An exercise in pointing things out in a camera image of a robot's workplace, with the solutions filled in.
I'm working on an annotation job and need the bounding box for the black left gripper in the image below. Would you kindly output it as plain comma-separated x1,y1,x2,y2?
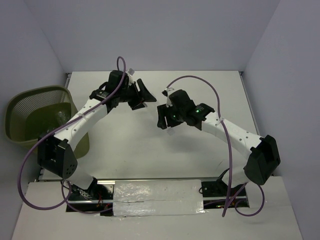
118,79,157,112

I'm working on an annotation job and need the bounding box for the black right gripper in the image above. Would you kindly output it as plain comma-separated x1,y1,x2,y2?
156,102,185,130

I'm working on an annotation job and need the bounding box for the clear bottle clear cap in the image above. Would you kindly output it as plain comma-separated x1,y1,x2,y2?
55,110,70,126

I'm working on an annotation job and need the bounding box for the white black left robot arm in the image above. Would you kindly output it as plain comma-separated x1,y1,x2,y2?
37,70,156,200

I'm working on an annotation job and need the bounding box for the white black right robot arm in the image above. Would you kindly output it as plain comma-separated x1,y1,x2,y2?
157,88,281,196

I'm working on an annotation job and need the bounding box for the olive green mesh bin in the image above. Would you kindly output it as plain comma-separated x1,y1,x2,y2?
4,85,78,149

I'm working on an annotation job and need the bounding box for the silver tape patch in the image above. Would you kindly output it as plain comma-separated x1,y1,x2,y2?
112,179,205,217

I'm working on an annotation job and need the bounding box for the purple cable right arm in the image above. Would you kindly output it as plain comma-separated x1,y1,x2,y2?
166,75,265,218

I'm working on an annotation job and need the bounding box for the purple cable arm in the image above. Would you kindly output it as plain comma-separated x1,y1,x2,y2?
166,75,265,218
18,56,127,215

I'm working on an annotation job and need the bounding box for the aluminium table edge rail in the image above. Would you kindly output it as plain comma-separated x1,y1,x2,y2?
37,176,251,202

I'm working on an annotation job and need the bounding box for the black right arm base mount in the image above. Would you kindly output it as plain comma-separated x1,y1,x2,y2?
199,168,248,208

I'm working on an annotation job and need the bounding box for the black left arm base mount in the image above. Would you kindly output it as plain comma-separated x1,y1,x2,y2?
60,178,114,216

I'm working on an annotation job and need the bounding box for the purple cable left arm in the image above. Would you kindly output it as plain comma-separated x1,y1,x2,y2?
18,56,127,215

